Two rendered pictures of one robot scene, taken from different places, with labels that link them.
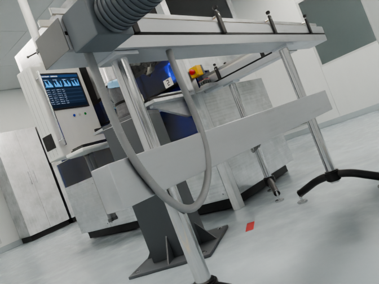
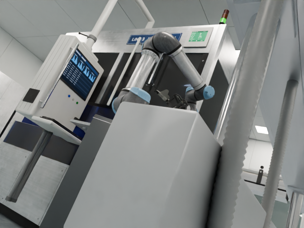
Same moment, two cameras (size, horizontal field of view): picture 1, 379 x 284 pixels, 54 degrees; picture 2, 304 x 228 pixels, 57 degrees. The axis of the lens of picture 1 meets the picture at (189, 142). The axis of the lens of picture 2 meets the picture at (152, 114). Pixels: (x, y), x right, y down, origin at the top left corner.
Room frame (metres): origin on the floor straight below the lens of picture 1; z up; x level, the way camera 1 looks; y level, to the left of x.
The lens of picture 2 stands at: (0.72, 0.25, 0.46)
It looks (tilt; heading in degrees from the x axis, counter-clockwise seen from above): 19 degrees up; 356
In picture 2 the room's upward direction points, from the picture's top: 23 degrees clockwise
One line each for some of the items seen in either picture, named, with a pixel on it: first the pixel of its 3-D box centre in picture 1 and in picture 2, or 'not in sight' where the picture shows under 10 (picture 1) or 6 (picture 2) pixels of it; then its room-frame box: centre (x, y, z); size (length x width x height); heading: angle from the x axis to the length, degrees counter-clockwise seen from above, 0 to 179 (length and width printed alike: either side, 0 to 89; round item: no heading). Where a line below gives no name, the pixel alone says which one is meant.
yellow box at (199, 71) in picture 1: (196, 71); not in sight; (2.55, -0.22, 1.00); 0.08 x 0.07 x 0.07; 139
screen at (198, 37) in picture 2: not in sight; (198, 37); (2.70, 0.00, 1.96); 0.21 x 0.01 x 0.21; 49
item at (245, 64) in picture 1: (243, 62); (233, 174); (2.48, -0.53, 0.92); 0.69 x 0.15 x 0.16; 49
